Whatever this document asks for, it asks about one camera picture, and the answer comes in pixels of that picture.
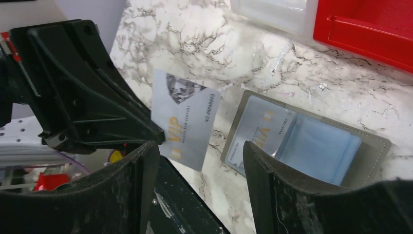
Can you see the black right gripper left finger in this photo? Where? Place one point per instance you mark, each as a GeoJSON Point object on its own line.
{"type": "Point", "coordinates": [113, 200]}

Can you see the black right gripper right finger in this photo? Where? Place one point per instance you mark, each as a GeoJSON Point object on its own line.
{"type": "Point", "coordinates": [286, 201]}

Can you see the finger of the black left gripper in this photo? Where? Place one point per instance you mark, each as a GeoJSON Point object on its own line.
{"type": "Point", "coordinates": [64, 73]}

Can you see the grey metal card holder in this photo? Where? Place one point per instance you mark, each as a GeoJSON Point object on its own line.
{"type": "Point", "coordinates": [325, 149]}

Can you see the silver VIP card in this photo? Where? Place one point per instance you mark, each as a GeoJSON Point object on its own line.
{"type": "Point", "coordinates": [185, 111]}
{"type": "Point", "coordinates": [263, 123]}

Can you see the white plastic bin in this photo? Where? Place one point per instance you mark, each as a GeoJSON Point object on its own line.
{"type": "Point", "coordinates": [296, 17]}

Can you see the red plastic bin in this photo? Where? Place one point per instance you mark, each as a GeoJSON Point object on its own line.
{"type": "Point", "coordinates": [381, 30]}

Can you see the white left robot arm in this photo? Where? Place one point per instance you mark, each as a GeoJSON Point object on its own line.
{"type": "Point", "coordinates": [20, 129]}

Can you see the black mounting rail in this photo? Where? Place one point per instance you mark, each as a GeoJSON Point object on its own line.
{"type": "Point", "coordinates": [177, 208]}

